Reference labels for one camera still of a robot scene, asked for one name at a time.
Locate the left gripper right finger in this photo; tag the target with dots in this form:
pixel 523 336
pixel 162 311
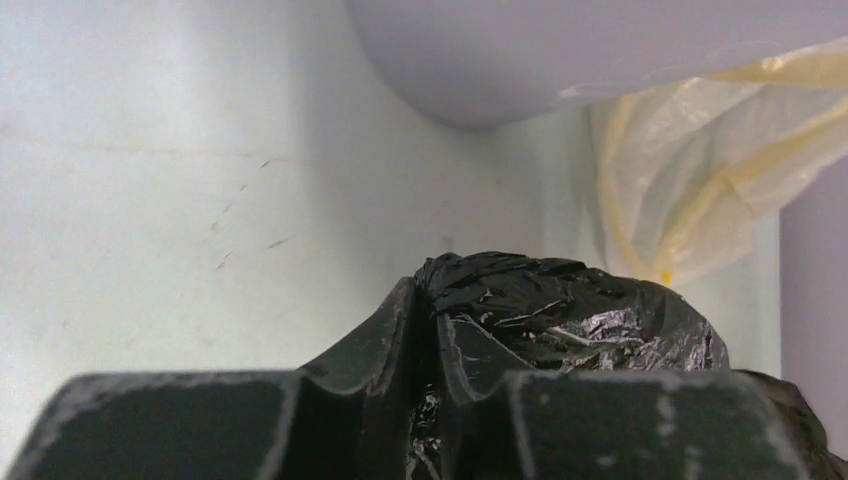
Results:
pixel 501 419

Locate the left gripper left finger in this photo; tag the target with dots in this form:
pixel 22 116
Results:
pixel 343 415

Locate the black plastic trash bag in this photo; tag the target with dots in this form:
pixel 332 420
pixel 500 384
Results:
pixel 561 315

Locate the yellow translucent trash bag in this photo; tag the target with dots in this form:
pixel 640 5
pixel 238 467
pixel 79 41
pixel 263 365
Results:
pixel 685 170

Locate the grey plastic trash bin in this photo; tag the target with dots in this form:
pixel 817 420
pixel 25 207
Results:
pixel 484 64

